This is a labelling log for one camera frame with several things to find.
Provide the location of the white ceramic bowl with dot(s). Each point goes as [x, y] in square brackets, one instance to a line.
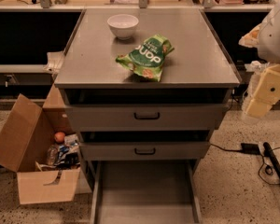
[123, 26]

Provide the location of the black bar on floor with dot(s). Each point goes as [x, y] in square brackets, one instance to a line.
[269, 151]

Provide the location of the green rice chip bag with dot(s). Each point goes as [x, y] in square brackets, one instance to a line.
[147, 59]

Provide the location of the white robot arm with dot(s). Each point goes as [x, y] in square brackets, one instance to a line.
[268, 50]

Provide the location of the red apple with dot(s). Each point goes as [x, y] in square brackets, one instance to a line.
[59, 137]

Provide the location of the clear plastic bottle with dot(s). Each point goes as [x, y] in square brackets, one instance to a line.
[52, 155]

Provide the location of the open cardboard box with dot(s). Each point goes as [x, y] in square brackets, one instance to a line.
[24, 142]

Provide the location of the grey top drawer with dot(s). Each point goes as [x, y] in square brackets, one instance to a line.
[98, 118]

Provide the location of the grey middle drawer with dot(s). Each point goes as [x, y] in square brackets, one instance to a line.
[138, 151]

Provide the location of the grey drawer cabinet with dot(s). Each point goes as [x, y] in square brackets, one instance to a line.
[145, 84]

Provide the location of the grey open bottom drawer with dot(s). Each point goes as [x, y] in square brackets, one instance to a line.
[145, 192]

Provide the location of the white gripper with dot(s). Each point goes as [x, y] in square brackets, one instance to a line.
[274, 40]

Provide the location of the black power adapter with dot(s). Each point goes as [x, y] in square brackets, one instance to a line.
[252, 149]

